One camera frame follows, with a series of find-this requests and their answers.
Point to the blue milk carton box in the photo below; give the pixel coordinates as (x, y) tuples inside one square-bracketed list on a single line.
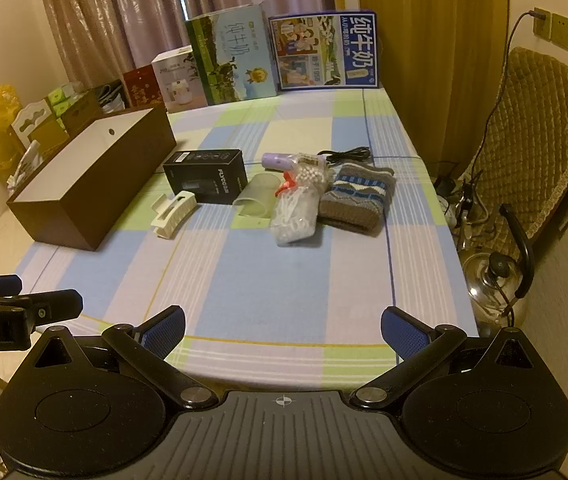
[(324, 50)]

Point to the white crumpled plastic bag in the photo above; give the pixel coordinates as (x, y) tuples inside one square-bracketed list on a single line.
[(21, 165)]

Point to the brown storage box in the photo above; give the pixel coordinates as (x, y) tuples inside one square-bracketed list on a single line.
[(134, 180)]

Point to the green milk carton box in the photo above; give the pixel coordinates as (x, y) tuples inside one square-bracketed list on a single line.
[(234, 60)]

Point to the beige wall socket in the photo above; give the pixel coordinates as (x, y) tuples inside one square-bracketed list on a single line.
[(559, 27)]

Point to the red gift box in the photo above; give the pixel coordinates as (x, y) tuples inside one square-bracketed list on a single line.
[(141, 85)]

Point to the red snack packet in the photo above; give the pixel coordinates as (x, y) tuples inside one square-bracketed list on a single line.
[(288, 186)]

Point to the yellow curtain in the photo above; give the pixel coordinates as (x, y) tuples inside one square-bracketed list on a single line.
[(429, 60)]

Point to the quilted chair cover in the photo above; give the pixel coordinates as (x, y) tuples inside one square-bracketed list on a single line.
[(539, 135)]

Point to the mauve curtain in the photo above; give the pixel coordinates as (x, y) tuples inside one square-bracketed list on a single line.
[(129, 10)]

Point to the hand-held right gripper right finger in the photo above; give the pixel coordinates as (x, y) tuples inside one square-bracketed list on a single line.
[(404, 332)]

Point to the white humidifier box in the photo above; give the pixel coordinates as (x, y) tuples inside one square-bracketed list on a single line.
[(179, 80)]

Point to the cream hair claw clip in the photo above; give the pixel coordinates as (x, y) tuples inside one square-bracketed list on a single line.
[(171, 215)]

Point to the translucent plastic cup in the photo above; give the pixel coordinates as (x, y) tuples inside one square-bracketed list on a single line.
[(256, 195)]

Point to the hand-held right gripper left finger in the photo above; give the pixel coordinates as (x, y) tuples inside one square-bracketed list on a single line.
[(166, 330)]

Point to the knitted grey patterned socks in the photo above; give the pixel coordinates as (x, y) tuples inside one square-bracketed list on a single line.
[(354, 195)]

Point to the steel kettle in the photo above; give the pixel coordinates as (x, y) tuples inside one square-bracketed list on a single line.
[(484, 285)]

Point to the purple tube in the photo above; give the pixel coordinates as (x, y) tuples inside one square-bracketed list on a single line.
[(276, 160)]

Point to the green tissue packs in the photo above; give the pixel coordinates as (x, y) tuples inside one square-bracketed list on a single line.
[(64, 100)]

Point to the black product box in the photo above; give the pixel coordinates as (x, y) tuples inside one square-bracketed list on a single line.
[(204, 175)]

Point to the clear bag of cotton swabs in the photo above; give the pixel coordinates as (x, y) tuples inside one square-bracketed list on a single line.
[(291, 220)]

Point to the white bucket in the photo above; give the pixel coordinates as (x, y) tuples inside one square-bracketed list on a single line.
[(111, 97)]

